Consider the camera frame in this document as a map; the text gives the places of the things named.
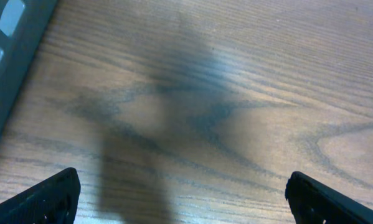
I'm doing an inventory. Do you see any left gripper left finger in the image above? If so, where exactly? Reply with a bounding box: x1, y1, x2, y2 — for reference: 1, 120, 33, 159
0, 167, 81, 224

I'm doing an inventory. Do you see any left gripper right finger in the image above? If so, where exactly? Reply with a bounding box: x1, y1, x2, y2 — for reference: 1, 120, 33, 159
285, 171, 373, 224

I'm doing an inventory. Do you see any grey plastic basket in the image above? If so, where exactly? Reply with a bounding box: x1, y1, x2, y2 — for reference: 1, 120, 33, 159
0, 0, 57, 138

